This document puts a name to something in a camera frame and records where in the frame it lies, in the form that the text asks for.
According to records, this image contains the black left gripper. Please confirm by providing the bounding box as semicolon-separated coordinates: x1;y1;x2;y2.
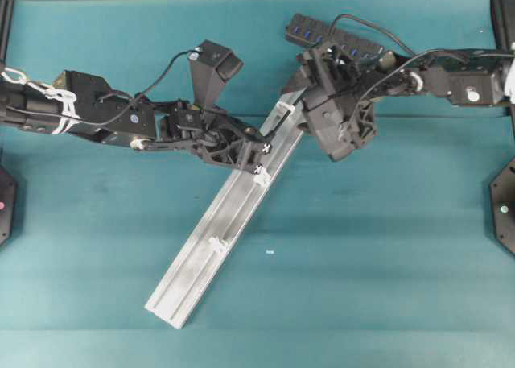
160;100;270;176

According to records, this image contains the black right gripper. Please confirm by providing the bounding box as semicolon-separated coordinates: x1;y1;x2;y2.
281;41;377;151

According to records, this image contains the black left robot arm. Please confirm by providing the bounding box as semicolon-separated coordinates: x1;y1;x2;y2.
1;65;272;174

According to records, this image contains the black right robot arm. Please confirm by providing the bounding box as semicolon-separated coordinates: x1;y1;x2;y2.
282;40;514;161

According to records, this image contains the black USB hub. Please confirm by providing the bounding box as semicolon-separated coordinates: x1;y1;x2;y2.
285;13;387;61

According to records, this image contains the white middle zip-tie ring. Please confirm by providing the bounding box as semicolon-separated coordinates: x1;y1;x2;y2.
253;164;273;187

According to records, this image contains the white zip-tie ring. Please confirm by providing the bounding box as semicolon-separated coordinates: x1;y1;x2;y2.
208;235;229;254
253;164;273;187
275;100;297;118

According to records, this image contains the white top zip-tie ring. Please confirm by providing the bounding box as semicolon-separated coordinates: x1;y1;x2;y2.
275;100;297;118

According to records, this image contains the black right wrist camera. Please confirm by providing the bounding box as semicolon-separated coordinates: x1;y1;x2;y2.
303;88;357;162

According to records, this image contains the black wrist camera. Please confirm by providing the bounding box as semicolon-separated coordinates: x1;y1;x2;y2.
303;88;357;162
188;40;243;110

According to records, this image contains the black hub power cable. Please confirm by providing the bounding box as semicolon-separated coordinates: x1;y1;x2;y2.
328;13;419;59

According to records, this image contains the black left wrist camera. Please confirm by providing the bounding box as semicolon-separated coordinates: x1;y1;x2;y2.
188;40;243;110

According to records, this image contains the white bottom zip-tie ring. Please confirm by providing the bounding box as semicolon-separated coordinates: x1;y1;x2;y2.
208;235;229;254

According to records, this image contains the aluminium profile rail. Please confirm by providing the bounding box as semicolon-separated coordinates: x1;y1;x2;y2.
145;91;303;329

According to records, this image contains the black right frame post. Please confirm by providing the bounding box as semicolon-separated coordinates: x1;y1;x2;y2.
490;0;514;52

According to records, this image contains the black frame post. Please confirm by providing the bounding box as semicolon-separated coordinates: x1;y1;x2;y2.
0;0;14;61
490;0;514;52

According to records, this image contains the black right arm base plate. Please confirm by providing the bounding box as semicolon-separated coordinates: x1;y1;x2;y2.
489;159;515;254

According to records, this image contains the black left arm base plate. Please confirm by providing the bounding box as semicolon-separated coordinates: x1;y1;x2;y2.
0;166;18;244

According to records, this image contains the black left frame post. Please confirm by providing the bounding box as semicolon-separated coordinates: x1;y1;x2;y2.
0;0;14;61

